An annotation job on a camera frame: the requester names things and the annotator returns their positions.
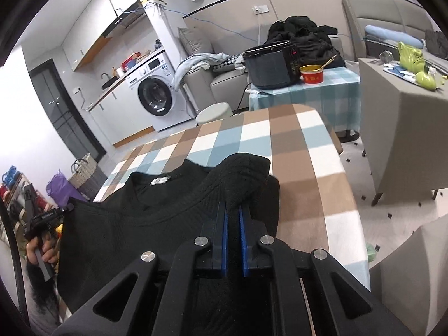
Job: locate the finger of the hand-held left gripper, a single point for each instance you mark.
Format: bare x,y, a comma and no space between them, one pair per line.
66,209

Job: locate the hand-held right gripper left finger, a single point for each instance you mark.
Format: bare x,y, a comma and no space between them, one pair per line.
225,238

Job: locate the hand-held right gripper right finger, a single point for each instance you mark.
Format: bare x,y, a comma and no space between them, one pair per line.
244,241

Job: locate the black knit sweater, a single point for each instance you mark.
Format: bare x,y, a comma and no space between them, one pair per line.
122,238

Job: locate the person's left forearm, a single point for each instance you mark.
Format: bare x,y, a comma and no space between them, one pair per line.
42,294

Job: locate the pile of black clothes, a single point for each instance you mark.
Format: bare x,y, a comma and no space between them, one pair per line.
304,38

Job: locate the person's left hand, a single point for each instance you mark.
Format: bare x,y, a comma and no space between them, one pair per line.
50,255

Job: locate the purple bag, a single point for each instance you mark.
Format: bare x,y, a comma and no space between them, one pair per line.
64,189

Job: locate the shelf of colourful things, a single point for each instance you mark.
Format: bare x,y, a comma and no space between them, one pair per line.
17,199

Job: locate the woven laundry basket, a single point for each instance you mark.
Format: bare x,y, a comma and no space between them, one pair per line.
85,178

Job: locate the dark glass door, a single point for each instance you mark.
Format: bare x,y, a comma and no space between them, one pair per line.
66,112

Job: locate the brown blue checkered blanket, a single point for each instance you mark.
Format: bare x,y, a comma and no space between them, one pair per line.
315,168

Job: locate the white kitchen base cabinet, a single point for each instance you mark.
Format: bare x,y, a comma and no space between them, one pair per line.
115,119

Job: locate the white round stool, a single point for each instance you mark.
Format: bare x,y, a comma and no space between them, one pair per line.
213,113

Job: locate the black sink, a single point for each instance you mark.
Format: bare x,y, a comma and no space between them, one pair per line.
111,83

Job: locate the black faucet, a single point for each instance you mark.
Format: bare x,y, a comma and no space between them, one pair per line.
105,77

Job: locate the white washing machine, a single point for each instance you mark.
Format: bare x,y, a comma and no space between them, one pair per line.
157,101

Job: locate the grey sofa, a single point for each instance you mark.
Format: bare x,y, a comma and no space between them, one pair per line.
224,84

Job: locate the teal checkered tablecloth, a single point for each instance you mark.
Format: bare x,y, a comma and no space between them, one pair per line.
315,101

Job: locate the red box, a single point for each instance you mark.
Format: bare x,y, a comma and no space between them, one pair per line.
130,63

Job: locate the grey armchair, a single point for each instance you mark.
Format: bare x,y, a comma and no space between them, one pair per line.
413,280

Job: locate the houndstooth pillow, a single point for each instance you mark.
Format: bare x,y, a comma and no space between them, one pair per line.
227,63

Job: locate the black cooker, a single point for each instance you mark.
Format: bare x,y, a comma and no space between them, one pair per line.
271,68

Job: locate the light blue blanket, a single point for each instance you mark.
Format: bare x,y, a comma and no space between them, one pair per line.
196,64

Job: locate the red bowl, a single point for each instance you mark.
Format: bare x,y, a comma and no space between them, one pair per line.
310,76

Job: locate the dark bag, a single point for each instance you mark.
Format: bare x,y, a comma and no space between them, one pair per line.
158,44

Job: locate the grey square ottoman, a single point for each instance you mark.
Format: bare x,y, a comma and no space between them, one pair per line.
402,129

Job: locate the grey sofa cushion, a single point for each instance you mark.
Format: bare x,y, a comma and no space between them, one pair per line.
196,43

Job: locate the range hood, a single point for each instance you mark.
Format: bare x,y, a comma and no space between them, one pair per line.
126,19

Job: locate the green toy figure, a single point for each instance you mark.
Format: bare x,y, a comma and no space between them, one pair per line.
414,59

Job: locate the blue pillow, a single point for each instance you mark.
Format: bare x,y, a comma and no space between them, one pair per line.
392,35

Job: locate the grey upholstered bed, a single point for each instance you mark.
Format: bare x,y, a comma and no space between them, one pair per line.
381,10

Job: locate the grey duvet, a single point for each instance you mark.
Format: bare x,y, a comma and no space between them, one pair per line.
437,43

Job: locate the white wall cabinet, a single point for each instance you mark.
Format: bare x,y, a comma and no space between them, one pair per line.
87,35

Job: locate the white wall socket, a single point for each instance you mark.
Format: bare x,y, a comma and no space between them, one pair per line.
261,9

